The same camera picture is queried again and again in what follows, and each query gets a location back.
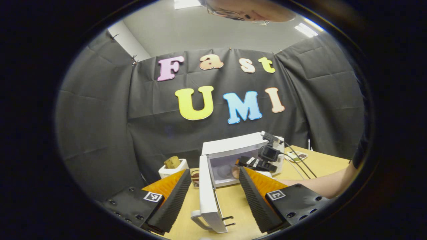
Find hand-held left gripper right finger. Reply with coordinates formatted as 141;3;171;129
239;167;334;234

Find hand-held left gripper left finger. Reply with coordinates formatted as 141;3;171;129
100;169;192;234

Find white microwave oven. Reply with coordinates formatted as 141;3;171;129
191;132;285;234

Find white divided dish of beans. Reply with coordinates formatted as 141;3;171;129
286;151;308;163

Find white toaster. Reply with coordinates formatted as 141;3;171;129
158;158;189;179

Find brown bread slice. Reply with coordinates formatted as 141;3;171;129
163;156;181;169

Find person's black shirt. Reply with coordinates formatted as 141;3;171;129
352;133;371;169

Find small ceiling light panel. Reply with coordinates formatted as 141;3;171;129
295;23;319;38

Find person's head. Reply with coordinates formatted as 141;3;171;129
200;0;297;26

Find large ceiling light panel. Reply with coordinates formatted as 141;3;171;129
173;0;202;10

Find white cable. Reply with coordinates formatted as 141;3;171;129
284;156;306;180

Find black cable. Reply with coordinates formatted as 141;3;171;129
283;141;318;179

